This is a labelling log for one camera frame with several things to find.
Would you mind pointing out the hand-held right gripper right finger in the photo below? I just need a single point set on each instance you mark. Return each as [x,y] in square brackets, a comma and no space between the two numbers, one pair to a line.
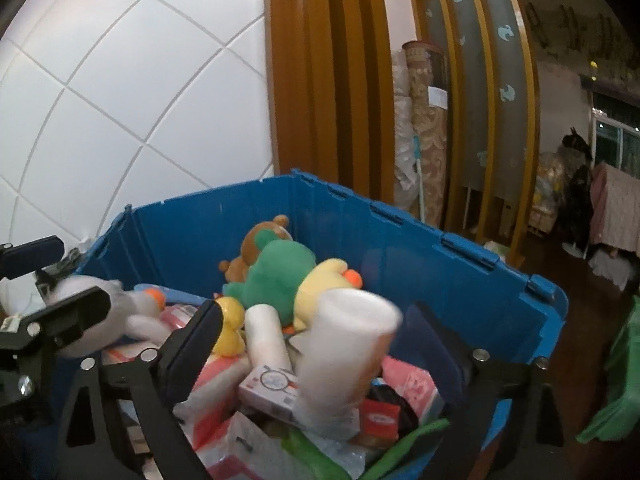
[435,355]

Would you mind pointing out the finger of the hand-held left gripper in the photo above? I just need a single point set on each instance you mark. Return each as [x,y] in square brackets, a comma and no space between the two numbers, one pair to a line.
[75,312]
[32,256]

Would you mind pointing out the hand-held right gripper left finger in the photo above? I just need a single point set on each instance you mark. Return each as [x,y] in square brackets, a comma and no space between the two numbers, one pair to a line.
[192,347]

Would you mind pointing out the white goose plush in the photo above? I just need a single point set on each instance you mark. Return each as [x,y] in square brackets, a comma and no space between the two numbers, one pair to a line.
[127,312]

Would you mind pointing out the brown teddy bear plush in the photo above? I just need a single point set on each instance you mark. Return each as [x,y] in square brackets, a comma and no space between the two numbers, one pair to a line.
[235,271]

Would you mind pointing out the white foam cup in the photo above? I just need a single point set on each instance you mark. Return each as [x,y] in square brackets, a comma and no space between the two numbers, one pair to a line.
[345,350]

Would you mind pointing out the blue plastic storage bin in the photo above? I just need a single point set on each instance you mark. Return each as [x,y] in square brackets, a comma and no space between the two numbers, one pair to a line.
[400,260]

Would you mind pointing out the pink striped tissue pack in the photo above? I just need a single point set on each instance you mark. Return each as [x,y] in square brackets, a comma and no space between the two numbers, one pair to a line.
[220,375]

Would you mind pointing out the small yellow duck plush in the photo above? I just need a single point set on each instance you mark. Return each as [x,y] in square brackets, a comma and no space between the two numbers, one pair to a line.
[231,330]

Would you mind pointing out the black snack packet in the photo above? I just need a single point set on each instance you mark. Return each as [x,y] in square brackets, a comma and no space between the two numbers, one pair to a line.
[404,408]

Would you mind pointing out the white wrapped roll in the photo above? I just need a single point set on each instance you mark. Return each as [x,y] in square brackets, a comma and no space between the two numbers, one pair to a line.
[265,335]

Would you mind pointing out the red snack packet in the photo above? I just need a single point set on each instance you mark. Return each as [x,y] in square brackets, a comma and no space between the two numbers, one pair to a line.
[380,417]

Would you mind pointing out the small white red box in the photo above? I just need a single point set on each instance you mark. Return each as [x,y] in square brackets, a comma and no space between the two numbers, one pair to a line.
[265,390]

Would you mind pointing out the green plastic bag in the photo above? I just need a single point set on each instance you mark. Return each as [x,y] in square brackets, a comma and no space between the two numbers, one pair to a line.
[400,452]

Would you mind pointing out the green frog plush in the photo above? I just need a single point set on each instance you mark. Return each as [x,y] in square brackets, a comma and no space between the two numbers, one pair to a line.
[275,275]

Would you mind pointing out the crumpled white paper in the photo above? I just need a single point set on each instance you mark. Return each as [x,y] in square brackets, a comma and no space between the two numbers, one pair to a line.
[495,249]

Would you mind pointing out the white plastic package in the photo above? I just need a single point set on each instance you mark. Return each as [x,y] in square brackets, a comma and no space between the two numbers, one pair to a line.
[250,455]

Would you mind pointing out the large yellow duck plush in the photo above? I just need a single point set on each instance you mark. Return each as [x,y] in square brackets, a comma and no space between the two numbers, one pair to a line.
[317,285]

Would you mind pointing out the clear plastic bag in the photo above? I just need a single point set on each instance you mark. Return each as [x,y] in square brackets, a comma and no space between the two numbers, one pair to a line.
[340,455]

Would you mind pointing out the green cloth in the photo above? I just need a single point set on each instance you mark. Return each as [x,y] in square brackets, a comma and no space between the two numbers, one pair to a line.
[617,390]

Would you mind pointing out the pile of yellow bags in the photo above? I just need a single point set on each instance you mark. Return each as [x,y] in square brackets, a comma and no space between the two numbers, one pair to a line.
[547,190]

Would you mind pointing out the rolled brown patterned carpet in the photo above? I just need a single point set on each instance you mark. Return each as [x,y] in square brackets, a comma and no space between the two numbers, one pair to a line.
[432,150]

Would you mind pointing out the black bag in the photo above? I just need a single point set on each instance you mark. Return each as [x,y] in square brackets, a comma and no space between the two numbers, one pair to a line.
[577,185]

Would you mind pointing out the rolled beige patterned carpet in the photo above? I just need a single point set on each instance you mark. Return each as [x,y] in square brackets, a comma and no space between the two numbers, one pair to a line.
[402,130]

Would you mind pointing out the pink hanging cloth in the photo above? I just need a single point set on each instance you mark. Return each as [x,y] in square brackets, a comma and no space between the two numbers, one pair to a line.
[617,210]

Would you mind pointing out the wooden frosted glass partition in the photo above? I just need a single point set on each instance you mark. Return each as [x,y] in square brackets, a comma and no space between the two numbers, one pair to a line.
[510,125]

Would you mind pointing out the window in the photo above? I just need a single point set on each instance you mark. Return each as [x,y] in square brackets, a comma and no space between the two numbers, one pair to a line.
[617,135]

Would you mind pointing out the wooden door frame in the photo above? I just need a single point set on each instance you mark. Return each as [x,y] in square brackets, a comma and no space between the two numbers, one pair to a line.
[325,85]

